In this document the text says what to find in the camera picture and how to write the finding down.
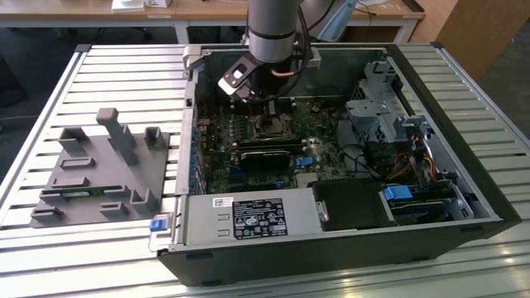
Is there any silver square CPU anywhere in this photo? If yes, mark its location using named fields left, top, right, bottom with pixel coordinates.
left=261, top=119, right=287, bottom=134

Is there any CPU socket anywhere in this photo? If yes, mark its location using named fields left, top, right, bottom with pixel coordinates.
left=252, top=114, right=298, bottom=140

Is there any black RAM slot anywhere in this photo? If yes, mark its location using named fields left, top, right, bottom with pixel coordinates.
left=239, top=145, right=302, bottom=153
left=238, top=139, right=302, bottom=147

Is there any green motherboard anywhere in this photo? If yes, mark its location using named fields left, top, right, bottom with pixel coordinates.
left=192, top=99, right=353, bottom=196

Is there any black graphics card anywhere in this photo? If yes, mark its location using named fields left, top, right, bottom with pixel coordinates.
left=239, top=150, right=291, bottom=172

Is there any silver metal drive cage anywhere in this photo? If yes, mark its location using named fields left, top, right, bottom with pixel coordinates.
left=346, top=60, right=431, bottom=147

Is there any pale blue teach pendant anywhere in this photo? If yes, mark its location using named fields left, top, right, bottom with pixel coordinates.
left=319, top=0, right=358, bottom=42

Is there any silver chipset heatsink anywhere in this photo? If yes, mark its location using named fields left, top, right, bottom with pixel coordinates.
left=295, top=173, right=322, bottom=187

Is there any black plastic shroud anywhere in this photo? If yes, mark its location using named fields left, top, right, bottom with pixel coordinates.
left=310, top=179, right=398, bottom=232

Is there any blue disk carrier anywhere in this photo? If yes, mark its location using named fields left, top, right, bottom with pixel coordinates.
left=383, top=184, right=414, bottom=202

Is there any silver power supply unit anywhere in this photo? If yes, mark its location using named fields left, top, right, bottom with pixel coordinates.
left=182, top=187, right=331, bottom=246

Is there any grey parts rack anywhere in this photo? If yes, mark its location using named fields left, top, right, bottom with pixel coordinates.
left=30, top=107, right=174, bottom=230

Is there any wooden cabinet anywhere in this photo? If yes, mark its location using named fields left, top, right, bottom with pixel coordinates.
left=409, top=0, right=530, bottom=81

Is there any wooden desk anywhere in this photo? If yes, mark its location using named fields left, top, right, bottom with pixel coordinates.
left=0, top=0, right=427, bottom=44

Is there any green RAM stick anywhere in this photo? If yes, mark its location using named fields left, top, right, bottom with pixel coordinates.
left=60, top=185, right=126, bottom=197

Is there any black open PC case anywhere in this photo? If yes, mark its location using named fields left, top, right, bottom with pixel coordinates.
left=155, top=42, right=524, bottom=288

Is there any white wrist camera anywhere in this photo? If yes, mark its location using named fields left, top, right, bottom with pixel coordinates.
left=218, top=55, right=261, bottom=103

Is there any black camera cable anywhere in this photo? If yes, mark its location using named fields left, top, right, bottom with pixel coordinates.
left=250, top=0, right=315, bottom=103

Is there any yellow power wire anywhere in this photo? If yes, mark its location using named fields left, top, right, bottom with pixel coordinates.
left=422, top=155, right=439, bottom=181

